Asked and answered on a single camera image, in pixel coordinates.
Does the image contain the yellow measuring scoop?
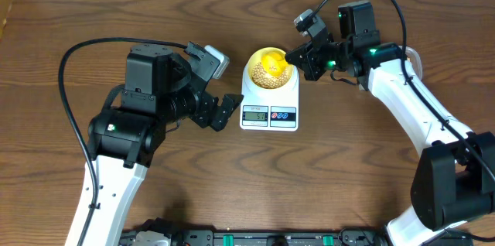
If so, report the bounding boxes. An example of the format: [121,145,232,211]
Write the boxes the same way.
[261,51,288,77]

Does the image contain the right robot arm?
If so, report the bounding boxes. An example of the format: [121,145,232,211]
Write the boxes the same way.
[285,1,494,245]

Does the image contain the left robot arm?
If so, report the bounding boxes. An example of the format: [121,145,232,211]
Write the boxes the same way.
[66,39,243,245]

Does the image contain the pale yellow bowl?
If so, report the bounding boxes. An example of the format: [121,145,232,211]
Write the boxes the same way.
[247,47,293,86]

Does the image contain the soybeans in bowl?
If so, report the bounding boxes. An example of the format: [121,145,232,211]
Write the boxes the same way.
[251,63,292,89]

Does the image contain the white digital kitchen scale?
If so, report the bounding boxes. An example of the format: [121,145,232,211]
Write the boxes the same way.
[239,64,299,132]

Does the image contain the clear plastic container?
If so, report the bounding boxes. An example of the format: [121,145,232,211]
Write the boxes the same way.
[357,43,423,94]

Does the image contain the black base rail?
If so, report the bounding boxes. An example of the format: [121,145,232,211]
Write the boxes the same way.
[118,218,392,246]

